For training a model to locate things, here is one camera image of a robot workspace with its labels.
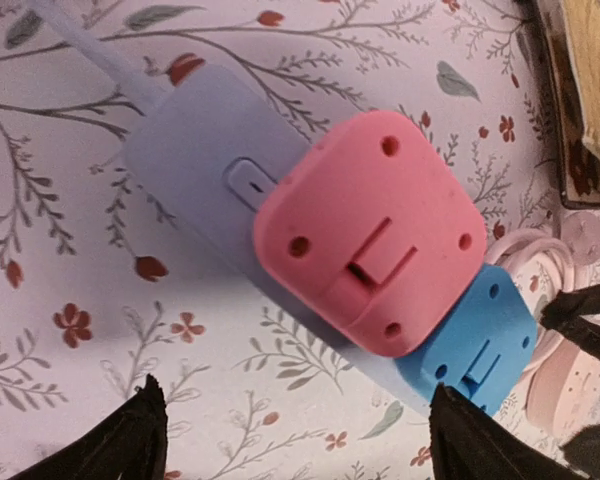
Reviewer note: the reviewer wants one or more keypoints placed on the grey small power strip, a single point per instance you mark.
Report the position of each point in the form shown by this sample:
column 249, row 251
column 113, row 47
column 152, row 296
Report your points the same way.
column 211, row 152

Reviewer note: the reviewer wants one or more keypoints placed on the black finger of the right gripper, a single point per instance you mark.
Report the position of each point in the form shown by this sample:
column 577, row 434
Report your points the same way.
column 566, row 314
column 582, row 451

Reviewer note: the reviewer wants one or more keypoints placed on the cyan adapter plug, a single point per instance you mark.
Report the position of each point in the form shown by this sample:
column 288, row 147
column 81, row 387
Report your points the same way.
column 482, row 346

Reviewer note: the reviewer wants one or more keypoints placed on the pink adapter plug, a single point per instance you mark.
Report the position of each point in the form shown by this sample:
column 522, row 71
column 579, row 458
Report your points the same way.
column 373, row 232

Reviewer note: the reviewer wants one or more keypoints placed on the woven bamboo tray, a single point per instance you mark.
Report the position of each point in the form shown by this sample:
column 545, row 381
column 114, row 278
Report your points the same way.
column 582, row 22

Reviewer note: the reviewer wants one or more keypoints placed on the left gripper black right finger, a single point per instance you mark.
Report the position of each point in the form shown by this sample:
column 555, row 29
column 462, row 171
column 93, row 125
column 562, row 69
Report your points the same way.
column 466, row 443

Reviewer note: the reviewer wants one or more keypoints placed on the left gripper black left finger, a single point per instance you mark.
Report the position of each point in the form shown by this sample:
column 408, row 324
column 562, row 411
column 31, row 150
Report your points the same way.
column 130, row 443

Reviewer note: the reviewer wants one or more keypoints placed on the square floral plate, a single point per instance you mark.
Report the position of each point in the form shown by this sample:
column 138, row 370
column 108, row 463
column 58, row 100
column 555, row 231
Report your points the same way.
column 578, row 169

